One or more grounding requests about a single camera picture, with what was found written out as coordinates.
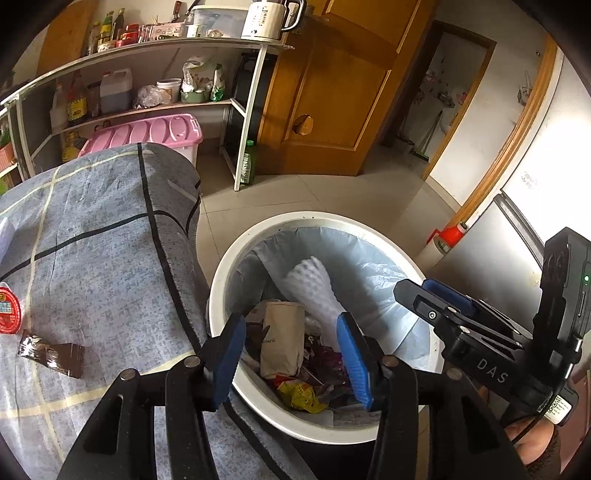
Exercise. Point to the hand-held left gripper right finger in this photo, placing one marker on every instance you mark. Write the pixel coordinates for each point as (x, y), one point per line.
(355, 364)

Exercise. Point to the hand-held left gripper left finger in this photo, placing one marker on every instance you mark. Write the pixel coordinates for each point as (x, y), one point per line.
(228, 360)

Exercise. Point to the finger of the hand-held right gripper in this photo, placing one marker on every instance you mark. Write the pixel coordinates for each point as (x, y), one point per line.
(448, 295)
(425, 307)

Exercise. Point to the purple snack wrapper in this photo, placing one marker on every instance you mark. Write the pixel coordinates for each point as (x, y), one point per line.
(328, 360)

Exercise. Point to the beige paper bag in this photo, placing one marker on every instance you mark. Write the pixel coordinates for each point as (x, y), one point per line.
(281, 337)

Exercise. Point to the white trash bin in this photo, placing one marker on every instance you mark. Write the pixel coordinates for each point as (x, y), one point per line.
(221, 286)

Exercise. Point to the large white foam net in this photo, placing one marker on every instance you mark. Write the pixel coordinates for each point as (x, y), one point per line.
(314, 290)

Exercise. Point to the person's right hand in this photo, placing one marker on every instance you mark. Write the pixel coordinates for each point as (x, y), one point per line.
(521, 438)

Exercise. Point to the red and white bottle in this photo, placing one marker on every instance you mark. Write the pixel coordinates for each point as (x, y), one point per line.
(450, 235)

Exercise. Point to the yellow snack wrapper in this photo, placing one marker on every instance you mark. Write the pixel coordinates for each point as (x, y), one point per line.
(300, 394)

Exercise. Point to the translucent bin liner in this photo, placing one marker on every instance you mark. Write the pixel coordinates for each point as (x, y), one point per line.
(369, 267)

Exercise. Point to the white refrigerator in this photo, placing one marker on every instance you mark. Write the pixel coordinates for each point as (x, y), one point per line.
(545, 175)

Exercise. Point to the dark brown wrapper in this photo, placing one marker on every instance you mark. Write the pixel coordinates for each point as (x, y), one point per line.
(51, 357)

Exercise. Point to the green plastic bottle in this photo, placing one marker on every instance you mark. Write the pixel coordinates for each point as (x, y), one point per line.
(248, 164)

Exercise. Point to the red lid cup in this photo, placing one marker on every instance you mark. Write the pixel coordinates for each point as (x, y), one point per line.
(9, 309)

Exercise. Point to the wooden door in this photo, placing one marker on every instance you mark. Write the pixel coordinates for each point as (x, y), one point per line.
(332, 92)

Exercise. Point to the pink storage box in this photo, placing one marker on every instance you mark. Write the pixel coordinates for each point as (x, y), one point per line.
(143, 131)

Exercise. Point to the yellow oil bottle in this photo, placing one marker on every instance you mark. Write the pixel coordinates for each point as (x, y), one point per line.
(74, 146)

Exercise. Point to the green bowl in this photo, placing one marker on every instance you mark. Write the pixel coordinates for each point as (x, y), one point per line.
(194, 96)

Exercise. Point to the crumpled plastic bag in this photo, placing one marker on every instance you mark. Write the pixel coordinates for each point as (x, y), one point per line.
(150, 98)

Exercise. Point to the green packet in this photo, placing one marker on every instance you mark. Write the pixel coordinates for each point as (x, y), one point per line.
(218, 85)

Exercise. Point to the white plastic tub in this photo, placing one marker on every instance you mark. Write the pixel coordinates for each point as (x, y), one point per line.
(168, 90)

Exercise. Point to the white food bag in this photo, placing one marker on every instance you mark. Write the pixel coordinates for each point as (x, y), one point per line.
(198, 74)

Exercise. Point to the jug with dark liquid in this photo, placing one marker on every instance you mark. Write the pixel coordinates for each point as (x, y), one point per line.
(115, 92)

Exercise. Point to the dark jar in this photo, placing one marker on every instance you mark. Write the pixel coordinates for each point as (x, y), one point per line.
(94, 100)

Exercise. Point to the yellow label sauce bottle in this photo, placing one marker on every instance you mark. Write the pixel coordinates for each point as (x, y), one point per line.
(76, 101)

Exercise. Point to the white plastic bottle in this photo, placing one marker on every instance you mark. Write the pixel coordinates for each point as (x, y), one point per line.
(58, 110)

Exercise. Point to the white metal shelf unit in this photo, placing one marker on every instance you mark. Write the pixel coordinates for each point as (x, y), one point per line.
(138, 48)

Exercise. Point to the white electric kettle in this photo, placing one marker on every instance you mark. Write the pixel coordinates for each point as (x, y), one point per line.
(263, 21)

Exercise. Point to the red jars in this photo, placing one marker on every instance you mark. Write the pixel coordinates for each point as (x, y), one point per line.
(129, 36)

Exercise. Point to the clear storage container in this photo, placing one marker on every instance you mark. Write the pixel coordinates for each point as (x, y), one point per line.
(217, 21)

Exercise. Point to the small condiment bottle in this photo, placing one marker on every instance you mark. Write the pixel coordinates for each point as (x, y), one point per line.
(93, 39)

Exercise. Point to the green glass bottle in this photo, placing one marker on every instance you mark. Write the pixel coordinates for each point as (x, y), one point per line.
(106, 32)

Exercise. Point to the dark sauce bottle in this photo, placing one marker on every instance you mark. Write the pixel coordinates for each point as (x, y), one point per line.
(119, 25)

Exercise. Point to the wooden cutting board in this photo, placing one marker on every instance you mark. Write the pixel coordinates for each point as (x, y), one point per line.
(64, 37)

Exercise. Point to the wooden door frame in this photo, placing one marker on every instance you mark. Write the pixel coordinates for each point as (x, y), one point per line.
(508, 138)

